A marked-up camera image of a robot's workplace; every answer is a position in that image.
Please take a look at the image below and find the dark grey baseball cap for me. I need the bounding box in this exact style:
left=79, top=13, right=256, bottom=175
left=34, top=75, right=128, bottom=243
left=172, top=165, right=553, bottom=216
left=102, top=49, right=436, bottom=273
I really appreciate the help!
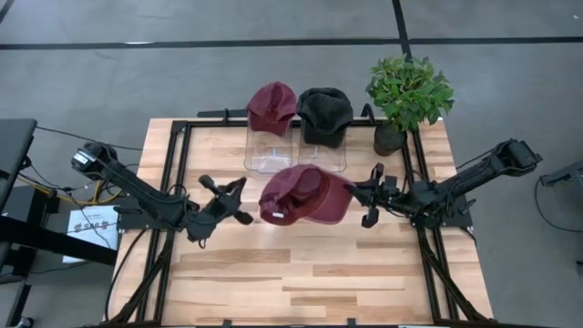
left=295, top=87, right=355, bottom=136
left=302, top=118, right=347, bottom=150

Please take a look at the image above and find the black plant pot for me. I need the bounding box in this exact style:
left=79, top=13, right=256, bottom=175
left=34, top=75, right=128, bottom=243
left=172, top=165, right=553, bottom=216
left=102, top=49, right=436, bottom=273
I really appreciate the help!
left=373, top=120, right=408, bottom=158

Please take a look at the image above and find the white printed paper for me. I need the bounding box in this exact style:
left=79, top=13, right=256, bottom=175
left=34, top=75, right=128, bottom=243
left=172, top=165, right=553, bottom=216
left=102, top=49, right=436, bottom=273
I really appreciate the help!
left=62, top=204, right=120, bottom=264

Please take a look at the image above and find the green leafy plant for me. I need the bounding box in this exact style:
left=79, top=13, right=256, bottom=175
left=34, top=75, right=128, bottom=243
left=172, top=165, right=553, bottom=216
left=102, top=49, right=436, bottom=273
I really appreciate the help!
left=364, top=54, right=455, bottom=133

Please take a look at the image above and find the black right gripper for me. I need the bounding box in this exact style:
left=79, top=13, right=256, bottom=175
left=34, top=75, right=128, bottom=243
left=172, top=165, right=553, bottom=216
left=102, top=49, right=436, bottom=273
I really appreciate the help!
left=345, top=162, right=414, bottom=229

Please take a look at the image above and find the black curved clamp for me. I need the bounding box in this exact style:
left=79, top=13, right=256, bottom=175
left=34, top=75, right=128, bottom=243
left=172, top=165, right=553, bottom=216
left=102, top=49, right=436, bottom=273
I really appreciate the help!
left=361, top=103, right=380, bottom=125

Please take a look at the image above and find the black base cable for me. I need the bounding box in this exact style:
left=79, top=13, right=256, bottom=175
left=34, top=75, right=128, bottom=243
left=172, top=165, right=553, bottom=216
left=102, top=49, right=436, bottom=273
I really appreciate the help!
left=104, top=227, right=149, bottom=323

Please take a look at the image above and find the grey stand foot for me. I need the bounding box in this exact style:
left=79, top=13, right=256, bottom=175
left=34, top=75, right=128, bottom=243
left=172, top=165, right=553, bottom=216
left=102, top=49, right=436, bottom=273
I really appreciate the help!
left=539, top=159, right=583, bottom=202

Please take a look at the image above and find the yellow cable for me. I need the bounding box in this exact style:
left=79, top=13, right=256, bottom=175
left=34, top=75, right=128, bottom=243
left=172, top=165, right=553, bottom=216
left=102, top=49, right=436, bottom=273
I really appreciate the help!
left=16, top=175, right=120, bottom=207

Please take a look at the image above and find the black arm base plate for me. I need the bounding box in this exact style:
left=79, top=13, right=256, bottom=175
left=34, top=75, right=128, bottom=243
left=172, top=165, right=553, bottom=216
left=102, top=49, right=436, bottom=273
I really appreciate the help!
left=117, top=205, right=184, bottom=231
left=405, top=190, right=477, bottom=230

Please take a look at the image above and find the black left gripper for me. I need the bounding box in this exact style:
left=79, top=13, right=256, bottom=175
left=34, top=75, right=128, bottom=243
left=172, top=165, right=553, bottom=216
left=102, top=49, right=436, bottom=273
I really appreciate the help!
left=185, top=174, right=255, bottom=241

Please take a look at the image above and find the clear plastic bin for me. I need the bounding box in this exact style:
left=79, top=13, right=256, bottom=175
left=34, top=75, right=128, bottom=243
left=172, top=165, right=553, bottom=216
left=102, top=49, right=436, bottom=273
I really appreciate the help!
left=298, top=136, right=348, bottom=174
left=243, top=118, right=294, bottom=175

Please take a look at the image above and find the black bracket bar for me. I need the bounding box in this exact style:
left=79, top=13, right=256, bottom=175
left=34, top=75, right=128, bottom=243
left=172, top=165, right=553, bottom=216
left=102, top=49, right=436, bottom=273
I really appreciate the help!
left=197, top=108, right=251, bottom=119

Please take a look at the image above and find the black floor cable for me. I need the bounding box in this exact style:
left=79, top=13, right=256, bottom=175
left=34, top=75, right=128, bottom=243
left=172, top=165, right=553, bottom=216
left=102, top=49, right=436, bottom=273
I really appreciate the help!
left=35, top=126, right=143, bottom=151
left=534, top=175, right=583, bottom=233

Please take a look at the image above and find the maroon baseball cap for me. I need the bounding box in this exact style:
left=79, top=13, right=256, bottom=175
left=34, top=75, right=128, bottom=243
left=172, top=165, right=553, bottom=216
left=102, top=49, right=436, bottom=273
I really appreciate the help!
left=258, top=163, right=356, bottom=228
left=245, top=81, right=298, bottom=138

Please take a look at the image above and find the black stand beam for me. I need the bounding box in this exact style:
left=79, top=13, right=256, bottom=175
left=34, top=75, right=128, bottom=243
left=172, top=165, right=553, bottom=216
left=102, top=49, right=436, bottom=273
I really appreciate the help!
left=0, top=214, right=118, bottom=267

